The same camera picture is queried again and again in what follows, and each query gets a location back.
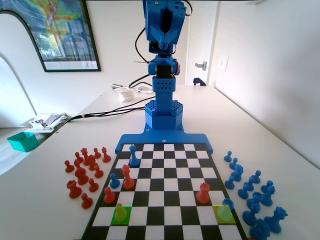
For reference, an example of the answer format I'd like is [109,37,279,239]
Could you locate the red queen chess piece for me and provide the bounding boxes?
[79,147,90,166]

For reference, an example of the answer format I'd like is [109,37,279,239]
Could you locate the silver door handle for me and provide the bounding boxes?
[194,60,208,71]

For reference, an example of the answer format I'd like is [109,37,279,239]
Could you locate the white light switch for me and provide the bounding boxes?
[217,55,230,73]

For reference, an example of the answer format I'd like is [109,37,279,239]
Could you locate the white door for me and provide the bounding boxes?
[185,0,220,86]

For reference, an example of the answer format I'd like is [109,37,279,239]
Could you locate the teal plastic box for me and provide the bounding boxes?
[6,131,40,153]

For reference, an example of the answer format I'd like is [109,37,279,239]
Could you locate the black table cable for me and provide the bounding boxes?
[65,96,156,123]
[127,73,154,88]
[65,106,148,123]

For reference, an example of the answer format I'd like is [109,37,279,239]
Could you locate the black framed map poster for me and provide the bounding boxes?
[0,0,102,73]

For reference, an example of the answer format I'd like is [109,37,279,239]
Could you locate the blue king chess piece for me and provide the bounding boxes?
[128,144,141,168]

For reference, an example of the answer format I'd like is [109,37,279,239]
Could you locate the blue printed part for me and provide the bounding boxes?
[192,77,208,87]

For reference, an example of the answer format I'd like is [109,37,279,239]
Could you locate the pile of paper packets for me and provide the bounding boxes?
[26,112,72,134]

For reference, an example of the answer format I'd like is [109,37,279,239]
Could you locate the white printed leaflet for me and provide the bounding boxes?
[129,85,155,95]

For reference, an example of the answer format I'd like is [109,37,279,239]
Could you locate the black and white chessboard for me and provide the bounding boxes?
[80,142,250,240]

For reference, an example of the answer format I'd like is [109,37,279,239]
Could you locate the red bishop chess piece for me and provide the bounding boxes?
[101,146,112,164]

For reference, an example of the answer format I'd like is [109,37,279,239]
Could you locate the blue base plate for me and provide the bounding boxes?
[114,123,215,155]

